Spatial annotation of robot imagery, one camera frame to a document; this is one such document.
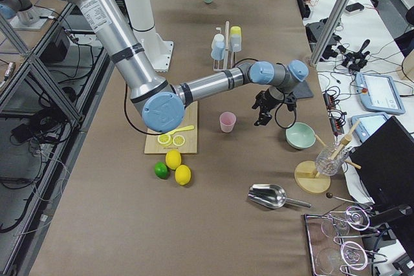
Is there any white plastic cup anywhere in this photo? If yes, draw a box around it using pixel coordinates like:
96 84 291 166
212 33 224 48

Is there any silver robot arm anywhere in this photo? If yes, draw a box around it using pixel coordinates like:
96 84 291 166
66 0 309 133
1 0 46 30

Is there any wooden cutting board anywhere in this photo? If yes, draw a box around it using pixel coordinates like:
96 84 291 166
144 101 199 154

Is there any round wooden cup tree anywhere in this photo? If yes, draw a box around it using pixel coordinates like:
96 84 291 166
294 121 362 194

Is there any grey usb hub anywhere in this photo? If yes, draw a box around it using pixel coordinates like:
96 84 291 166
323 92 345 136

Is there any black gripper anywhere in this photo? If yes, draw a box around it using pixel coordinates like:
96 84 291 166
252 87 296 126

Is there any steel ice scoop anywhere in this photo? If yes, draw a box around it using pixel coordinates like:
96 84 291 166
248 184 312 209

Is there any black wire glass rack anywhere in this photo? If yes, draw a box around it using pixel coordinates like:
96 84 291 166
303 206 387 275

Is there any grey folded cloth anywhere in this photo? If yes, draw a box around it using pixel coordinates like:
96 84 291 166
290 81 314 100

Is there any mint green bowl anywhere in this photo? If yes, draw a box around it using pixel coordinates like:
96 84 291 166
285 122 316 150

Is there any white wire cup holder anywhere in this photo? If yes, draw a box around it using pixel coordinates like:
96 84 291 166
211 21 237 72

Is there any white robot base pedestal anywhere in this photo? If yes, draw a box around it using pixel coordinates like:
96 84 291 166
124 0 173 72

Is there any yellow plastic cup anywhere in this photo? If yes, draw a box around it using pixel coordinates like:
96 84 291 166
230 26 242 52

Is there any green lime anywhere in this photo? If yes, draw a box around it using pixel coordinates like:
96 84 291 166
153 162 169 179

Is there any pink plastic cup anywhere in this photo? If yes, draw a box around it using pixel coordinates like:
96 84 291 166
219 112 237 133

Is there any lemon slice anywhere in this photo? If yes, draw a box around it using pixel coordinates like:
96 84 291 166
157 134 172 146
172 135 186 147

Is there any black monitor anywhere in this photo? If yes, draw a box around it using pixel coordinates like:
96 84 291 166
349 115 414 222

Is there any yellow lemon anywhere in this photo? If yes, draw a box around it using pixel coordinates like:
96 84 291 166
165 149 182 171
175 165 191 186

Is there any clear glass cup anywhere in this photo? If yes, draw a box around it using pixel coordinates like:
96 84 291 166
315 145 349 176

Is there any blue plastic cup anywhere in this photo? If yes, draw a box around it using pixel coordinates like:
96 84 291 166
210 41 225 61

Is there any blue teach pendant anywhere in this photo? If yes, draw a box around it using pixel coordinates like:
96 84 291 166
351 112 390 143
355 72 406 115

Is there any yellow toy knife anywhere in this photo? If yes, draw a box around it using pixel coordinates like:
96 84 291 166
168 125 195 135

